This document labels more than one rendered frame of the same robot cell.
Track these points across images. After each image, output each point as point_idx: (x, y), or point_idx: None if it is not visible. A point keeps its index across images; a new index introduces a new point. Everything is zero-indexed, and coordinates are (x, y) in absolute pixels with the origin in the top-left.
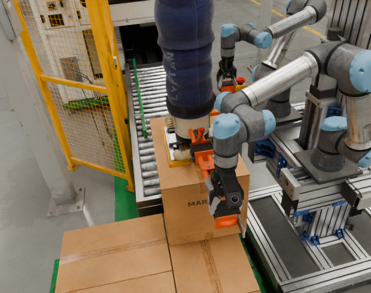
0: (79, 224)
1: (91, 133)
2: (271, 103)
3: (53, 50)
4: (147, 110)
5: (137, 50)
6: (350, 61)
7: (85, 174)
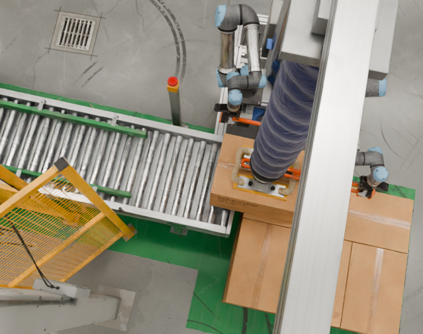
0: (151, 298)
1: (78, 252)
2: (249, 91)
3: (27, 258)
4: None
5: None
6: (377, 91)
7: (73, 279)
